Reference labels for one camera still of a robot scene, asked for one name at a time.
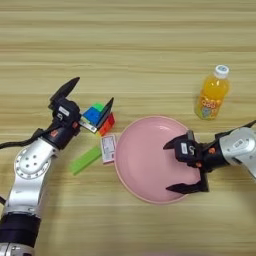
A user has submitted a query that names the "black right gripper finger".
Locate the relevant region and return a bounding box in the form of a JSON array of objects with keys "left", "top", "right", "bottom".
[
  {"left": 163, "top": 133, "right": 189, "bottom": 150},
  {"left": 165, "top": 181, "right": 204, "bottom": 195}
]

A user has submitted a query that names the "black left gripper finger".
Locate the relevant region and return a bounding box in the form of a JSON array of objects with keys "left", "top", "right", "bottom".
[
  {"left": 96, "top": 97, "right": 115, "bottom": 130},
  {"left": 49, "top": 76, "right": 81, "bottom": 103}
]

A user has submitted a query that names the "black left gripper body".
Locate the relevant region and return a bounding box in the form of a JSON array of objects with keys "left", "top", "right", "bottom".
[{"left": 44, "top": 119, "right": 99, "bottom": 151}]

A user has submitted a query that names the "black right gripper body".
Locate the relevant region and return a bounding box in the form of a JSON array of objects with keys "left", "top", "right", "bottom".
[{"left": 186, "top": 129, "right": 231, "bottom": 193}]

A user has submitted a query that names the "multicoloured puzzle cube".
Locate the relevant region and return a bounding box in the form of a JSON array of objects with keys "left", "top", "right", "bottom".
[{"left": 80, "top": 102, "right": 116, "bottom": 138}]

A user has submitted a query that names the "pink round plate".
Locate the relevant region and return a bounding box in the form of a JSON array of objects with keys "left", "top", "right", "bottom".
[{"left": 114, "top": 115, "right": 203, "bottom": 205}]

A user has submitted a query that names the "orange juice bottle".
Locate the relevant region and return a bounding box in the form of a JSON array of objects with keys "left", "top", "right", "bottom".
[{"left": 194, "top": 64, "right": 231, "bottom": 121}]

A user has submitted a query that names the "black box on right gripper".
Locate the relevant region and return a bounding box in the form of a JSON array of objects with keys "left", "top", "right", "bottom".
[{"left": 173, "top": 135, "right": 198, "bottom": 165}]

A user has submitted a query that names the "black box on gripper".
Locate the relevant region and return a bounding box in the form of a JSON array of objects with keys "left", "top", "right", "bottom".
[
  {"left": 49, "top": 97, "right": 82, "bottom": 125},
  {"left": 173, "top": 135, "right": 198, "bottom": 165}
]

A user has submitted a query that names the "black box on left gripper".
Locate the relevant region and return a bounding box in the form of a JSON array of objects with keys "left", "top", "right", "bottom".
[{"left": 49, "top": 97, "right": 82, "bottom": 125}]

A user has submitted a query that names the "green rectangular block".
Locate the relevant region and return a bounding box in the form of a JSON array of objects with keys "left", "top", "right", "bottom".
[{"left": 69, "top": 145, "right": 103, "bottom": 176}]

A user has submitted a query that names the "small pink white card box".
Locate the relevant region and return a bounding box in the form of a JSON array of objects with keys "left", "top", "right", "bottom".
[{"left": 99, "top": 133, "right": 118, "bottom": 165}]

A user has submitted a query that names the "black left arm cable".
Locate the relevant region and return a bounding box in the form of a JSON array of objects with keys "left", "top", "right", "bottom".
[{"left": 0, "top": 128, "right": 46, "bottom": 150}]

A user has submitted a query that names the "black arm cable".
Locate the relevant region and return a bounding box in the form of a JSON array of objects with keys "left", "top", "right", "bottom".
[
  {"left": 213, "top": 119, "right": 256, "bottom": 138},
  {"left": 0, "top": 128, "right": 46, "bottom": 150}
]

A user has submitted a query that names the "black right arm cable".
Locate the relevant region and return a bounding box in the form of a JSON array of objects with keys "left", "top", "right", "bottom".
[{"left": 213, "top": 119, "right": 256, "bottom": 138}]

